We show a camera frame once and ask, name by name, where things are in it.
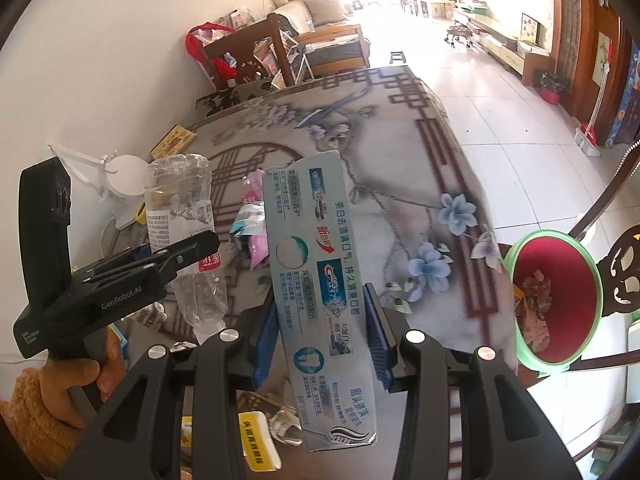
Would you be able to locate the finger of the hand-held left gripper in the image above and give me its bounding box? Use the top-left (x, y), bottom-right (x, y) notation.
top-left (70, 231), bottom-right (221, 286)

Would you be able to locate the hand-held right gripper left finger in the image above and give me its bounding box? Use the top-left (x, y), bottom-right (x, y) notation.
top-left (60, 300), bottom-right (280, 480)

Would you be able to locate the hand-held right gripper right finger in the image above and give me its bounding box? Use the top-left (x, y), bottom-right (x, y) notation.
top-left (364, 284), bottom-right (581, 480)

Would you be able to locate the clear plastic bottle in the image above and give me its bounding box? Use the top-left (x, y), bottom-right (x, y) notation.
top-left (145, 152), bottom-right (231, 343)

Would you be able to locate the pink plastic bag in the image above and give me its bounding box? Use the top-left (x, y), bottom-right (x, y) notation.
top-left (230, 170), bottom-right (273, 268)

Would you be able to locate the blue toothpaste box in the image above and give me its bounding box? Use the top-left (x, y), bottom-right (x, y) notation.
top-left (262, 152), bottom-right (378, 453)

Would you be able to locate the yellow box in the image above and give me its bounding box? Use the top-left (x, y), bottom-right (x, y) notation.
top-left (239, 410), bottom-right (281, 473)

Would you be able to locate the red bin with green rim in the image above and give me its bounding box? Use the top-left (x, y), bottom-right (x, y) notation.
top-left (502, 230), bottom-right (603, 378)

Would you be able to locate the person's left forearm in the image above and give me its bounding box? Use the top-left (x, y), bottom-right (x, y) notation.
top-left (0, 367), bottom-right (86, 480)

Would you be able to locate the person's left hand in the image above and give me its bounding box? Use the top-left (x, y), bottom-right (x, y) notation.
top-left (40, 329), bottom-right (127, 430)

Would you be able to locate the crumpled silver wrapper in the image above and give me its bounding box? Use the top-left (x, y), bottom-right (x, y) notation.
top-left (270, 407), bottom-right (305, 447)

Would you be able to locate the white desk lamp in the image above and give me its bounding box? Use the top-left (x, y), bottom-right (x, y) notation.
top-left (50, 145), bottom-right (151, 206)

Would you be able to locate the gold patterned box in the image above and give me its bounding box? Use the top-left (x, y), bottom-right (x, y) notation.
top-left (150, 125), bottom-right (198, 161)

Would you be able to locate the dark floral cushion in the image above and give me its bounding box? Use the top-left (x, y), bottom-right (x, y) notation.
top-left (195, 80), bottom-right (281, 116)

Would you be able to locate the floral printed tablecloth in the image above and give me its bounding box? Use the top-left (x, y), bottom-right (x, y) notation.
top-left (107, 65), bottom-right (506, 480)

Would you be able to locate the red bag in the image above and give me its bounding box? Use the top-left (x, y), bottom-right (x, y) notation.
top-left (186, 23), bottom-right (236, 81)

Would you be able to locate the wooden chair with floral cushion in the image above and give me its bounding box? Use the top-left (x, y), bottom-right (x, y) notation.
top-left (202, 12), bottom-right (296, 93)

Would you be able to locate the stack of magazines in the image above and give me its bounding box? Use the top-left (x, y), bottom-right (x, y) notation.
top-left (220, 7), bottom-right (308, 81)

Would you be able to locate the carved wooden chair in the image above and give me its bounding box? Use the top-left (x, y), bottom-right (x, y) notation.
top-left (570, 160), bottom-right (640, 366)

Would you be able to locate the wooden sofa with cushions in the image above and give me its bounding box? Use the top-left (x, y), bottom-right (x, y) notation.
top-left (280, 0), bottom-right (371, 78)

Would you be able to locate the white mop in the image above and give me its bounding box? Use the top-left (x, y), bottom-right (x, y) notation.
top-left (575, 50), bottom-right (613, 158)

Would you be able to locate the red flowerpot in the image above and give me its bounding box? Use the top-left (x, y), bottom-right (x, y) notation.
top-left (540, 72), bottom-right (568, 106)

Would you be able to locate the rolling stool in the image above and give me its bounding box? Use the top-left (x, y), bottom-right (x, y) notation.
top-left (445, 25), bottom-right (473, 50)

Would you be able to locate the television cabinet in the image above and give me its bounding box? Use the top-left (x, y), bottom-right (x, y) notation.
top-left (452, 2), bottom-right (556, 86)

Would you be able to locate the wooden side table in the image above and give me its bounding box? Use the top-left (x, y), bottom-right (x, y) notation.
top-left (420, 0), bottom-right (456, 21)

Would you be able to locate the printed door curtain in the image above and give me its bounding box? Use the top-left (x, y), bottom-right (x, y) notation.
top-left (607, 40), bottom-right (640, 146)

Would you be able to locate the small framed picture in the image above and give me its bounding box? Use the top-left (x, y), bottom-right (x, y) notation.
top-left (520, 13), bottom-right (543, 43)

